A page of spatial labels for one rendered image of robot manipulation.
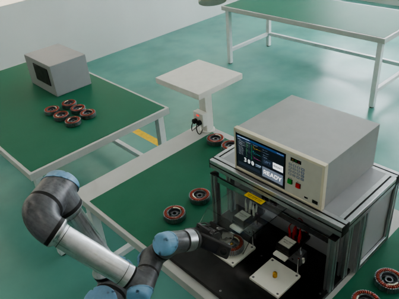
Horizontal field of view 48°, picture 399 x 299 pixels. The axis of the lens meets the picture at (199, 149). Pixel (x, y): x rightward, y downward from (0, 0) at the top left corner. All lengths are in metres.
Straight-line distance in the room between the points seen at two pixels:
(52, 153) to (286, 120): 1.65
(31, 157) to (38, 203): 1.62
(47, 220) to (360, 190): 1.17
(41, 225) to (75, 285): 1.76
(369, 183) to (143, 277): 0.98
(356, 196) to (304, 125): 0.34
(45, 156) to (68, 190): 1.51
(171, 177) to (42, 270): 1.22
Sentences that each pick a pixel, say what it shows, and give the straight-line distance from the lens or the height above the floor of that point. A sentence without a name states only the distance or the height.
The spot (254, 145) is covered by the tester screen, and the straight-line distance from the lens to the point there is 1.81.
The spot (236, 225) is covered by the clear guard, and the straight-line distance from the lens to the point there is 1.75.
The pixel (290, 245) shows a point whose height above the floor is 0.92.
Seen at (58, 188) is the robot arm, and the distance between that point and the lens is 1.48.
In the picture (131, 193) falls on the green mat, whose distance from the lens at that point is 2.50.
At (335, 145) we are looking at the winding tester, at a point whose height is 1.32.
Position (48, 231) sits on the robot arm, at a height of 1.37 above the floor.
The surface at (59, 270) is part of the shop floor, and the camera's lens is 3.28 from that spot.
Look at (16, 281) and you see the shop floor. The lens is 3.33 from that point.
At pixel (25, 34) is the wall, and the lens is 6.11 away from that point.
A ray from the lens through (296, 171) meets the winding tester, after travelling 1.73.
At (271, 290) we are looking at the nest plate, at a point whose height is 0.78.
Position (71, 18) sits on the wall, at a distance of 6.36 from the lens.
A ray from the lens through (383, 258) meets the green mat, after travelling 2.14.
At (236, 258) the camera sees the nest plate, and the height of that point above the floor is 0.78.
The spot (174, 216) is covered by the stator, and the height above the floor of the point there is 0.77.
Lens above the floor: 2.25
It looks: 33 degrees down
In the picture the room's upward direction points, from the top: 5 degrees counter-clockwise
